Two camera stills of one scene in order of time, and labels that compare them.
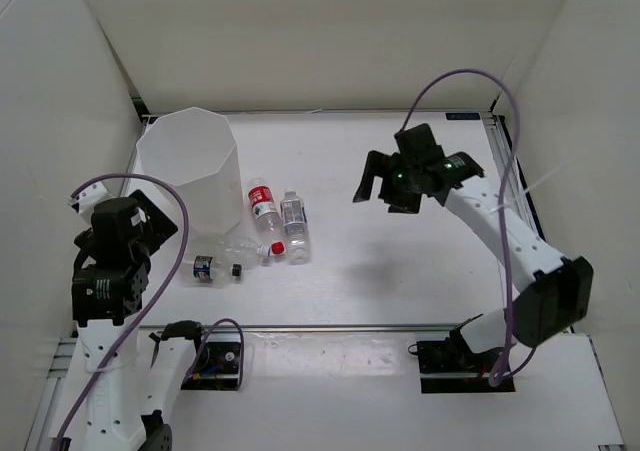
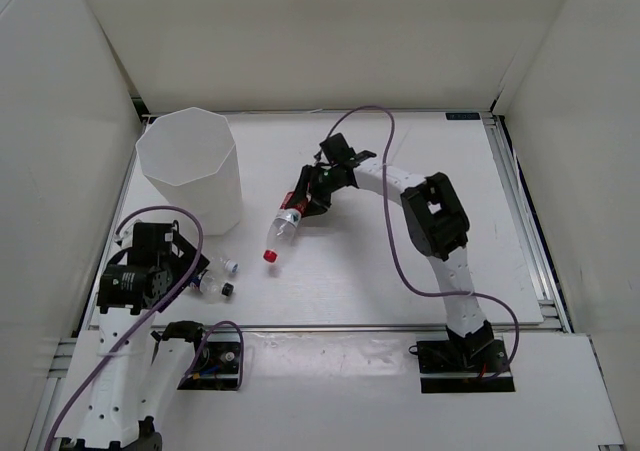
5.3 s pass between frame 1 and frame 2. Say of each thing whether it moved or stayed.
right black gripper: moved
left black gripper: moved
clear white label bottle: moved
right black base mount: stayed
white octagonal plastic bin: stayed
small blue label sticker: stayed
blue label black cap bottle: moved
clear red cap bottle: moved
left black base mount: stayed
